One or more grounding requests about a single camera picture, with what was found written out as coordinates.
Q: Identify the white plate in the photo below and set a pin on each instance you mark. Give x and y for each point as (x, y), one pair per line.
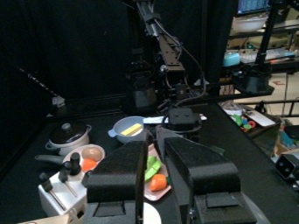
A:
(152, 213)

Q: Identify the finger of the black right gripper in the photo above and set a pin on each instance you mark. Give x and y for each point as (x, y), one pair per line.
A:
(164, 134)

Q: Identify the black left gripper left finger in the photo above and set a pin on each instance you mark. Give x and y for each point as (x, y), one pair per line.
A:
(117, 175)

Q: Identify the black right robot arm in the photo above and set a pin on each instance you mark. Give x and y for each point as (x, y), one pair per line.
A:
(170, 55)

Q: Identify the white toy pot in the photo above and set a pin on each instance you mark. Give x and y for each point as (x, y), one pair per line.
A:
(73, 141)

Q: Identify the black pot lid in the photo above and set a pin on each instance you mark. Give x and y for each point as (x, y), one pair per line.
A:
(67, 132)

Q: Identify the bin of colourful toys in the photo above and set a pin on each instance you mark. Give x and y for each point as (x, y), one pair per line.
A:
(249, 121)

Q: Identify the orange toy carrot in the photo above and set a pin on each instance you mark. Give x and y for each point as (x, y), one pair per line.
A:
(158, 182)

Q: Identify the toy frying pan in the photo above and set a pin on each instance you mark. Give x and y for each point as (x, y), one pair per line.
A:
(77, 151)

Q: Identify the yellow toy butter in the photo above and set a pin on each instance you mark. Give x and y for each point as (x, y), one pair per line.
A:
(132, 129)

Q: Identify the green toy vegetable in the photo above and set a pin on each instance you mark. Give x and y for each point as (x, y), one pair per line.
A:
(153, 168)

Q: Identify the metal frame bracket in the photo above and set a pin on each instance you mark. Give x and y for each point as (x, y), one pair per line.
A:
(58, 101)

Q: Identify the pink toy tray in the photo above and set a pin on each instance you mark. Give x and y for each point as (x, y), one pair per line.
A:
(154, 194)

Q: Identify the computer keyboard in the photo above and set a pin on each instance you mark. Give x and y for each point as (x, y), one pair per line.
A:
(269, 54)

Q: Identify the computer monitor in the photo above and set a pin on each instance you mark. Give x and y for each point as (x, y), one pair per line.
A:
(253, 5)

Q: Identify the blue toy bowl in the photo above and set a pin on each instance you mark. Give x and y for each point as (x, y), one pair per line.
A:
(125, 135)

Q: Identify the black frame post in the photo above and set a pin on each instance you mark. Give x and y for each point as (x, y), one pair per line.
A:
(269, 32)

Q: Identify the orange toy tomato slice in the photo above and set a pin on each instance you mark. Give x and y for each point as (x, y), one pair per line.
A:
(89, 164)

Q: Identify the light blue container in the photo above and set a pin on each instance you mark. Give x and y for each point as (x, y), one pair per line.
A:
(232, 59)

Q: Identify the black camera device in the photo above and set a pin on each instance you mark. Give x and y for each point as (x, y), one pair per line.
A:
(288, 166)

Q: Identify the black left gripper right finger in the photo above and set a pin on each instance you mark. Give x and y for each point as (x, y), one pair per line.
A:
(202, 180)

